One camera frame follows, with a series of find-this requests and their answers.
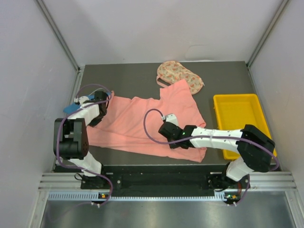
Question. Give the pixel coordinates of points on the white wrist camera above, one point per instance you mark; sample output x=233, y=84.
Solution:
x=170, y=118
x=81, y=100

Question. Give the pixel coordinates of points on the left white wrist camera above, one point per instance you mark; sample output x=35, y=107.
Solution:
x=81, y=100

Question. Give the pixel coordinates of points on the blue cloth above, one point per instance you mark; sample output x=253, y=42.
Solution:
x=72, y=107

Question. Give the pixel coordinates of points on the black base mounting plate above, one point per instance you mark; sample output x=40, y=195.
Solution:
x=166, y=180

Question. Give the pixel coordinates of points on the floral patterned cloth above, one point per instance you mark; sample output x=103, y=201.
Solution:
x=171, y=72

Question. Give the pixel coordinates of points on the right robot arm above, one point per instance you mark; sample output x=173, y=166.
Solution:
x=255, y=149

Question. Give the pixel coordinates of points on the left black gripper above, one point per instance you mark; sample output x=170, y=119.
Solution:
x=93, y=123

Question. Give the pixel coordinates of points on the yellow plastic tray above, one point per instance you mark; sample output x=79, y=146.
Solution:
x=234, y=111

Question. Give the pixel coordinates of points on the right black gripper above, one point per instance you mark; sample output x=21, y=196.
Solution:
x=173, y=146

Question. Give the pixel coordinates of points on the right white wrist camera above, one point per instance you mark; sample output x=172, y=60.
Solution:
x=170, y=118

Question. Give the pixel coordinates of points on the pink t shirt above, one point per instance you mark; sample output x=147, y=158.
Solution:
x=129, y=122

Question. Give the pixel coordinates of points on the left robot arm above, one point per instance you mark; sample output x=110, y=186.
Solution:
x=70, y=134

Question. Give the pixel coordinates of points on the slotted cable duct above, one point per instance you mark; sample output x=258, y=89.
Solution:
x=96, y=196

